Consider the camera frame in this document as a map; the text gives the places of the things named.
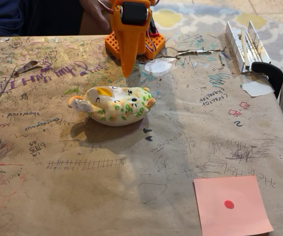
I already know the pink sticky note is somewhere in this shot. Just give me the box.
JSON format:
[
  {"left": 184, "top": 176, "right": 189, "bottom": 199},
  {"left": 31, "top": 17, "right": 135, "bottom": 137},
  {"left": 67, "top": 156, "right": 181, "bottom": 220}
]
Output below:
[{"left": 193, "top": 175, "right": 275, "bottom": 236}]

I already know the person's dark blue clothing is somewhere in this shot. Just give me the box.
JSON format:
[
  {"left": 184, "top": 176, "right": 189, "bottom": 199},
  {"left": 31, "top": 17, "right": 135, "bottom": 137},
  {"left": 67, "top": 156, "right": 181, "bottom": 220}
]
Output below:
[{"left": 0, "top": 0, "right": 84, "bottom": 38}]

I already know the white torn paper scrap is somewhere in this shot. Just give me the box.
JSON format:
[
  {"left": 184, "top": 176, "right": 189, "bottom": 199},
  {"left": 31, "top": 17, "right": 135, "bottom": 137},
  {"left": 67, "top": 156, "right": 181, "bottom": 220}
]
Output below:
[{"left": 240, "top": 80, "right": 275, "bottom": 97}]

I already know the grey yellow patterned rug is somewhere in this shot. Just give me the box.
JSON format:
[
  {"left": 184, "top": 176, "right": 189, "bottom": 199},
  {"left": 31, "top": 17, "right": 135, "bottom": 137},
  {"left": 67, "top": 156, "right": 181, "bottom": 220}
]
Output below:
[{"left": 151, "top": 0, "right": 283, "bottom": 73}]

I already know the patterned plush hamster toy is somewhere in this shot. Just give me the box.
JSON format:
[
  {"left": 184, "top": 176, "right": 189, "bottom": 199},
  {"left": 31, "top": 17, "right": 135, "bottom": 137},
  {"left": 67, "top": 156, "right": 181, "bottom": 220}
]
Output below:
[{"left": 67, "top": 86, "right": 156, "bottom": 127}]

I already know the silver metal miter box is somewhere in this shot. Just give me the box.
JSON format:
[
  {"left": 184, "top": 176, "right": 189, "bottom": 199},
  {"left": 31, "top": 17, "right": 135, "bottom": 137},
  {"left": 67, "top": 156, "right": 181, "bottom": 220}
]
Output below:
[{"left": 225, "top": 20, "right": 272, "bottom": 74}]

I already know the curled brown paper strip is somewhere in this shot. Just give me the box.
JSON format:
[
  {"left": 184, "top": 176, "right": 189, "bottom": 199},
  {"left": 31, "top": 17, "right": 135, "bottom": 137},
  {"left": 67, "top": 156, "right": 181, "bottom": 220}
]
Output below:
[{"left": 13, "top": 60, "right": 43, "bottom": 77}]

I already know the brown scribbled paper table cover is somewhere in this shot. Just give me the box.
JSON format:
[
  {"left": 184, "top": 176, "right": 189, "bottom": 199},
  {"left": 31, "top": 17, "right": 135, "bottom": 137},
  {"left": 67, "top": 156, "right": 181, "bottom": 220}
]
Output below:
[{"left": 0, "top": 31, "right": 283, "bottom": 236}]

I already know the thin wooden stick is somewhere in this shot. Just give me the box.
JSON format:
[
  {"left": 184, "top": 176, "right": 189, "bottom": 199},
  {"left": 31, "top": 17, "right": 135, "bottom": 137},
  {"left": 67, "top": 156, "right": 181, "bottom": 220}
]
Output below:
[{"left": 239, "top": 29, "right": 252, "bottom": 70}]

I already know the black curved chair back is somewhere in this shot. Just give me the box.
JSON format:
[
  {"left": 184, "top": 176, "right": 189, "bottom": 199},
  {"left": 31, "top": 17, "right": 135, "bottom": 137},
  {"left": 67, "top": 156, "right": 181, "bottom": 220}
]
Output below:
[{"left": 251, "top": 61, "right": 283, "bottom": 99}]

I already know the person's bare hand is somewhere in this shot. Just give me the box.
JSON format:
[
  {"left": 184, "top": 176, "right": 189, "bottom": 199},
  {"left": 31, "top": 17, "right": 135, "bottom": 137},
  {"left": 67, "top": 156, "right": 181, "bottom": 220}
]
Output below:
[{"left": 79, "top": 0, "right": 112, "bottom": 30}]

